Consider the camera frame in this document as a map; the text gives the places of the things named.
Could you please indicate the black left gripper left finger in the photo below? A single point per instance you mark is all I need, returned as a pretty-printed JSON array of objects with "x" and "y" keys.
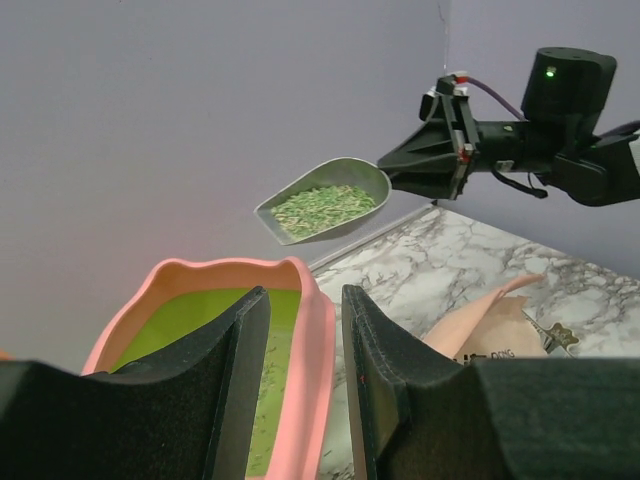
[{"x": 185, "y": 411}]

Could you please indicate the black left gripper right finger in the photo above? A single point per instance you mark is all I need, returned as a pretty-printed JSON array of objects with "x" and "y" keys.
[{"x": 558, "y": 418}]

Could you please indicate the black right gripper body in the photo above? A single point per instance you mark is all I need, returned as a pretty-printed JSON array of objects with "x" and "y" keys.
[{"x": 477, "y": 141}]

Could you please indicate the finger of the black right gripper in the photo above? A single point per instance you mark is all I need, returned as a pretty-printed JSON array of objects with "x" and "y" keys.
[
  {"x": 429, "y": 181},
  {"x": 432, "y": 148}
]

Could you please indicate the cat litter bag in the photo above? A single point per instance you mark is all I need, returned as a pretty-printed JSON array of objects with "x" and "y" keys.
[{"x": 480, "y": 325}]

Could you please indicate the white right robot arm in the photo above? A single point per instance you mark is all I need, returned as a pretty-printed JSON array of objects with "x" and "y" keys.
[{"x": 549, "y": 141}]

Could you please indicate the pink green litter box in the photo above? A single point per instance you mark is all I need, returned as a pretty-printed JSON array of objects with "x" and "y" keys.
[{"x": 294, "y": 400}]

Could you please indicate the green litter pellets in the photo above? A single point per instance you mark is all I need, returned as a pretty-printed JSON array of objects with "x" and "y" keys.
[{"x": 318, "y": 209}]

